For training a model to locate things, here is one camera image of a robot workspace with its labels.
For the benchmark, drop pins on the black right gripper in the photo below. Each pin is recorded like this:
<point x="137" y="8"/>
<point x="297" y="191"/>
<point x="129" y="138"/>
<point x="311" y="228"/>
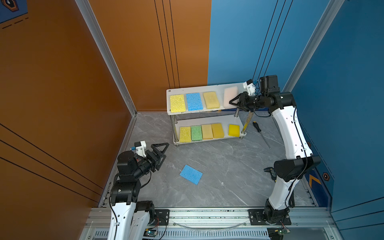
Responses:
<point x="244" y="101"/>

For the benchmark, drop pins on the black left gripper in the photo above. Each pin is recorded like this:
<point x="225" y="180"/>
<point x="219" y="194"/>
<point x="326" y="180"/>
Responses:
<point x="152" y="157"/>

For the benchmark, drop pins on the pink beige sponge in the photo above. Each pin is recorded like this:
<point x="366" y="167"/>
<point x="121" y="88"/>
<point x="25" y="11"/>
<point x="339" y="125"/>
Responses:
<point x="229" y="94"/>

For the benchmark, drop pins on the dark yellow sponge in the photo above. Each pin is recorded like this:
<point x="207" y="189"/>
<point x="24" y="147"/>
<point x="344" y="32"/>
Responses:
<point x="211" y="100"/>

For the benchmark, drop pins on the small bright yellow sponge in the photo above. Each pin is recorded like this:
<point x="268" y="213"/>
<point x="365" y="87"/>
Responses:
<point x="234" y="130"/>

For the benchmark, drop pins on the light blue sponge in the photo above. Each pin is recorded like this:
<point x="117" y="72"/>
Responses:
<point x="191" y="174"/>

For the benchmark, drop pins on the yellow green textured sponge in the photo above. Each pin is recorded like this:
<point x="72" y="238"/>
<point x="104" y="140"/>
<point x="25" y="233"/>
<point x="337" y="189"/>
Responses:
<point x="185" y="135"/>

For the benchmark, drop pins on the yellow foam sponge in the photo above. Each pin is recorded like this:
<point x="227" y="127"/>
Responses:
<point x="218" y="132"/>

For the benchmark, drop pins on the blue textured sponge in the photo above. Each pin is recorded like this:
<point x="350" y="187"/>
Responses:
<point x="194" y="102"/>

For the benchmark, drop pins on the pale yellow orange sponge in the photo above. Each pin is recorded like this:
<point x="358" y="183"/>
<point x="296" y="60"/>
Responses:
<point x="207" y="132"/>

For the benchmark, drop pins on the large yellow textured sponge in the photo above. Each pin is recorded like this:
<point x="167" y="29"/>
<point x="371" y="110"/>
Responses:
<point x="177" y="104"/>

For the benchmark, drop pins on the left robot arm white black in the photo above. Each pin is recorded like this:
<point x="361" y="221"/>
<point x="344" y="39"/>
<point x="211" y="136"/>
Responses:
<point x="132" y="219"/>

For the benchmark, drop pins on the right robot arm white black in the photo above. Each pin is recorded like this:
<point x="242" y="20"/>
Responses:
<point x="299" y="158"/>

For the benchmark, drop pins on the white two-tier shelf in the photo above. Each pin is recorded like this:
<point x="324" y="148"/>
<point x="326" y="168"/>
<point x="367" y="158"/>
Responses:
<point x="207" y="113"/>

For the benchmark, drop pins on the black yellow screwdriver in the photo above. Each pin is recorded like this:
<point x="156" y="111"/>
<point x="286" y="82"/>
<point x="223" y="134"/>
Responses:
<point x="256" y="125"/>

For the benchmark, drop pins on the green circuit board left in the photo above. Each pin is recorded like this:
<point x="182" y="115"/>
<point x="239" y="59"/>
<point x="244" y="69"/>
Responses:
<point x="152" y="233"/>

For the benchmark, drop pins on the green circuit board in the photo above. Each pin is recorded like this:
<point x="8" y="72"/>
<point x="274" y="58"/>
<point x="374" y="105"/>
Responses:
<point x="282" y="232"/>
<point x="152" y="233"/>

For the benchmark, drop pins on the green circuit board right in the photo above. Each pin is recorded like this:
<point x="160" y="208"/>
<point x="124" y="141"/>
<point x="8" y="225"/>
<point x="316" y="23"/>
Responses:
<point x="282" y="232"/>

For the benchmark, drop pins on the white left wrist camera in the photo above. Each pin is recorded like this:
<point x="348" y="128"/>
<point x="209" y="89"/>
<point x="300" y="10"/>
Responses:
<point x="140" y="148"/>

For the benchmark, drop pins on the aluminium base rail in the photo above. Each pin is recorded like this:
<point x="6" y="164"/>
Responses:
<point x="226" y="223"/>

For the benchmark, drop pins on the aluminium corner post left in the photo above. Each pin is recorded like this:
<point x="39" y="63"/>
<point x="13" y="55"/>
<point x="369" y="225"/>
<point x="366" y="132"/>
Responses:
<point x="101" y="42"/>

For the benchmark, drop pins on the aluminium corner post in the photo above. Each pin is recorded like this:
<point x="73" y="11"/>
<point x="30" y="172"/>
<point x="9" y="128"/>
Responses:
<point x="101" y="42"/>
<point x="317" y="36"/>

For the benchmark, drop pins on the aluminium corner post right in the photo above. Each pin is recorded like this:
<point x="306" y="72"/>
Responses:
<point x="317" y="36"/>

